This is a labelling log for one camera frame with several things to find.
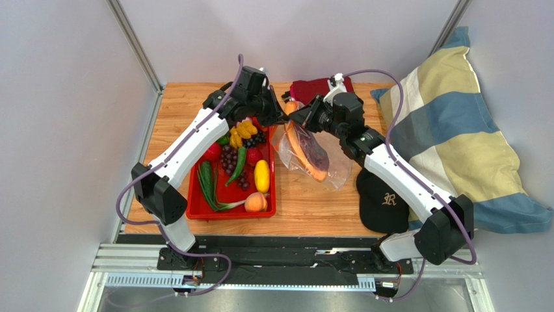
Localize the purple cable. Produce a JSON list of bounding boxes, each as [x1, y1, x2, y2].
[[341, 69, 478, 302], [116, 53, 245, 298]]

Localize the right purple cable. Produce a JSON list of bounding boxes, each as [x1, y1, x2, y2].
[[341, 69, 478, 302]]

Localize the blueberry cluster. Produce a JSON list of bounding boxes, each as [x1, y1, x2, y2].
[[243, 131, 266, 149]]

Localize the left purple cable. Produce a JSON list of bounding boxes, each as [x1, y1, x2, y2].
[[116, 53, 245, 298]]

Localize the yellow banana bunch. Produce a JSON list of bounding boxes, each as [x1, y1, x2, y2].
[[230, 120, 258, 149]]

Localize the yellow lemon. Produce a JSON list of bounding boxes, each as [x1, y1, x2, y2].
[[254, 160, 270, 193]]

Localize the purple grape bunch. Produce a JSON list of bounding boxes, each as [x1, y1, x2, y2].
[[220, 145, 250, 191]]

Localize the black folded cloth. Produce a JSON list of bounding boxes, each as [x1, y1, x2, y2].
[[281, 91, 293, 103]]

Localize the red apple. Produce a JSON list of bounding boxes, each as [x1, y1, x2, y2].
[[203, 142, 222, 162]]

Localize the green scallion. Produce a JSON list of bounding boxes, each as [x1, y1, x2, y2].
[[209, 166, 246, 212]]

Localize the green bell pepper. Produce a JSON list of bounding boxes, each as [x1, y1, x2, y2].
[[217, 134, 230, 146]]

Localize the peach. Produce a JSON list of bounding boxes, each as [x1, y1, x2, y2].
[[244, 192, 268, 213]]

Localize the red plastic tray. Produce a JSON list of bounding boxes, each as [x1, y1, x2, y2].
[[185, 118, 276, 220]]

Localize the clear zip top bag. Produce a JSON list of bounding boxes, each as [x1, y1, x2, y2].
[[269, 123, 352, 190]]

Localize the black baseball cap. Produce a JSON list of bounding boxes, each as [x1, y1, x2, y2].
[[356, 169, 410, 235]]

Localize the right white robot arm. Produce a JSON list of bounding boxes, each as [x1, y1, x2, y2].
[[288, 92, 474, 265]]

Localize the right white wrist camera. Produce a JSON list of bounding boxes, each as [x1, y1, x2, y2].
[[324, 73, 347, 104]]

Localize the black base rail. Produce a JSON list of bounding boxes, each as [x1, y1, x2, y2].
[[157, 235, 414, 291]]

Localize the dark red folded cloth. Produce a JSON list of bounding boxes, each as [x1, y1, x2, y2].
[[289, 77, 354, 104]]

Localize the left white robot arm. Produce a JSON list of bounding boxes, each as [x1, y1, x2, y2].
[[131, 66, 285, 252]]

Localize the green chili pepper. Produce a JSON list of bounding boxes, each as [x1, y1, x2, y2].
[[226, 146, 247, 187]]

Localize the striped blue yellow pillow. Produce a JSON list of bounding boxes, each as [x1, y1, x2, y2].
[[371, 27, 553, 234]]

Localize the red strawberry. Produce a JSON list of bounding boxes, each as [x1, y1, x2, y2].
[[246, 148, 263, 166]]

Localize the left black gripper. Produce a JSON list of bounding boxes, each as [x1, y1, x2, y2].
[[247, 86, 291, 129]]

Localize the dark green cucumber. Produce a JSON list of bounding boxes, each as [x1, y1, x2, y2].
[[198, 161, 215, 208]]

